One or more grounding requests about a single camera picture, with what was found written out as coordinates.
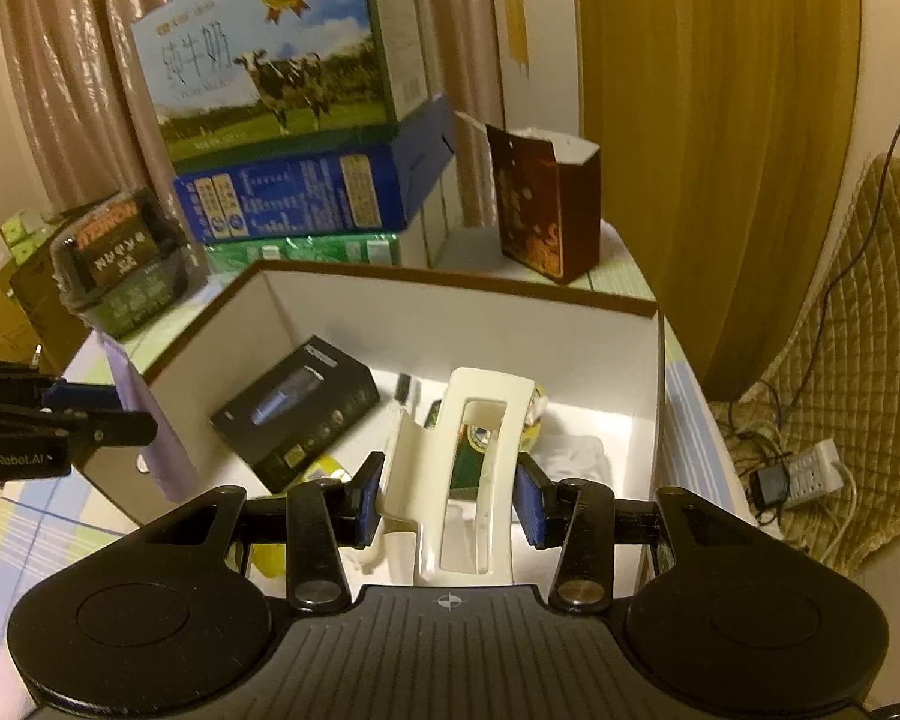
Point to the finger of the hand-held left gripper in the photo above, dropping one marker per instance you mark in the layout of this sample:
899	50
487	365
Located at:
82	396
116	427

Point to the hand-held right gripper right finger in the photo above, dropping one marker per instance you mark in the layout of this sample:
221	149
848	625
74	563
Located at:
531	502

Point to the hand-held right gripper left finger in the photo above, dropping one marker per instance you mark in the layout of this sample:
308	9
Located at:
367	499

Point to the black product box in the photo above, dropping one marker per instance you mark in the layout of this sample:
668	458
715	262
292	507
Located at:
292	412

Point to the white hair claw clip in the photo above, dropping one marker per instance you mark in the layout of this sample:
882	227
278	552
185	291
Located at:
480	384

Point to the brown box white inside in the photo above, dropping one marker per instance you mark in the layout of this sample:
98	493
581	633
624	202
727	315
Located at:
330	307

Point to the yellow snack packet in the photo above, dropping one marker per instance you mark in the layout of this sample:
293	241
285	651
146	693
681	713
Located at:
330	469

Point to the white plastic wrapper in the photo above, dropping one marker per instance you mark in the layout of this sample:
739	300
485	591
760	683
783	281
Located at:
574	454

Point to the green yellow labelled jar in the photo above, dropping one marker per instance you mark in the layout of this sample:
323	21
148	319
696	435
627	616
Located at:
469	457

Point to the brown cardboard box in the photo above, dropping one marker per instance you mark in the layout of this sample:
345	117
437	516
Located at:
0	322

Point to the pale green carton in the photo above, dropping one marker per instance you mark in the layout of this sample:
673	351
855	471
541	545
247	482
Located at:
26	236

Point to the black power adapter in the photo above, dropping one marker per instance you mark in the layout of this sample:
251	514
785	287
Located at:
771	487

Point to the green carton pack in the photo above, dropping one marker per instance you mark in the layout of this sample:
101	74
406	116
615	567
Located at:
307	249

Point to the white power strip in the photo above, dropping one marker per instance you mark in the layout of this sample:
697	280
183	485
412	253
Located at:
814	469

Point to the dark red gift bag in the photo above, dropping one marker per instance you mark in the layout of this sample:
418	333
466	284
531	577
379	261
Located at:
540	217

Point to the blue milk carton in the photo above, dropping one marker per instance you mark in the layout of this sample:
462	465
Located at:
300	195

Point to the quilted tan cushion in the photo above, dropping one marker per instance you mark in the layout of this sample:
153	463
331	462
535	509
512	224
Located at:
870	315

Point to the white carton yellow print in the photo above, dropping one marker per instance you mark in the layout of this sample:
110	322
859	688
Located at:
540	112

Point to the cow print milk carton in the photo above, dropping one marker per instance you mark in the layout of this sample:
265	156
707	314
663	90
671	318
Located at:
270	52

